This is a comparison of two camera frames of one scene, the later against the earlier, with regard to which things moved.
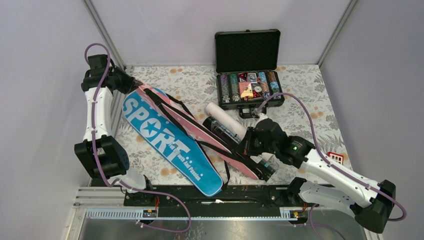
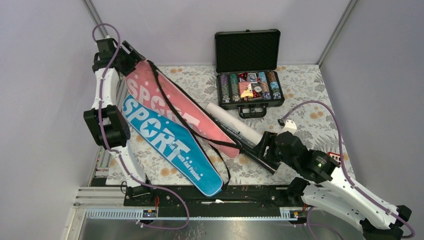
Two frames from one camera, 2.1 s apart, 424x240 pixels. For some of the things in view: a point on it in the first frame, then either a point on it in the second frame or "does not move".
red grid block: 336,157 does not move
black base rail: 178,197 does not move
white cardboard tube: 220,118 does not move
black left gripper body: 123,83 -> 127,61
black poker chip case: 246,64 does not move
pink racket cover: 233,157 -> 203,117
